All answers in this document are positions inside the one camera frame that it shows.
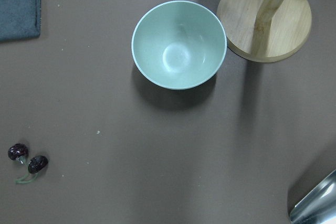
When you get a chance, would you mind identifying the pair of dark cherries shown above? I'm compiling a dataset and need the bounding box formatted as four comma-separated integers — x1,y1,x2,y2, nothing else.
7,143,49,185

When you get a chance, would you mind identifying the wooden cup stand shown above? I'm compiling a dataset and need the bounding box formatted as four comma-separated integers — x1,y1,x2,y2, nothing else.
216,0,312,62

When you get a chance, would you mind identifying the steel ice scoop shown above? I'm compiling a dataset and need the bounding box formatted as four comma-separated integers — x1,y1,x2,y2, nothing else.
289,171,335,224

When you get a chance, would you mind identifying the light green bowl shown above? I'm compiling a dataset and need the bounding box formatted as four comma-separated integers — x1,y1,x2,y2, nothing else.
131,0,227,90

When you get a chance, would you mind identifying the grey folded cloth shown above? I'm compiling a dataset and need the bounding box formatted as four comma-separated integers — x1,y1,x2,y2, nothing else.
1,0,41,42

